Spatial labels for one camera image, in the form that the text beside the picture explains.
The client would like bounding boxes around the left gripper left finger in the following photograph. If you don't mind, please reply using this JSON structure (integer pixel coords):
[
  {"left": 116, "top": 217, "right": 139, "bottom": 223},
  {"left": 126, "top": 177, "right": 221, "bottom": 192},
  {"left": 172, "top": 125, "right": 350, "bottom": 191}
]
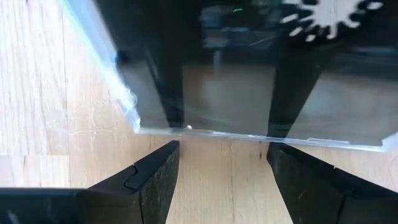
[{"left": 0, "top": 140, "right": 180, "bottom": 224}]

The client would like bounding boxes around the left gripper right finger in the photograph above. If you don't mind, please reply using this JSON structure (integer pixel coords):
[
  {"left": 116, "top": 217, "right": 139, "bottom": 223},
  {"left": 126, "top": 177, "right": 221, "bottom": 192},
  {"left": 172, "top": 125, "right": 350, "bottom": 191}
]
[{"left": 266, "top": 142, "right": 398, "bottom": 224}]

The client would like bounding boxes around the black jewel case swirl print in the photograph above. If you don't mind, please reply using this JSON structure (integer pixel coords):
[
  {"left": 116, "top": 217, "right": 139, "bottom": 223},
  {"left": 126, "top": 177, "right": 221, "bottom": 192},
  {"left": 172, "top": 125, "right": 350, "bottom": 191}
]
[{"left": 62, "top": 0, "right": 398, "bottom": 153}]

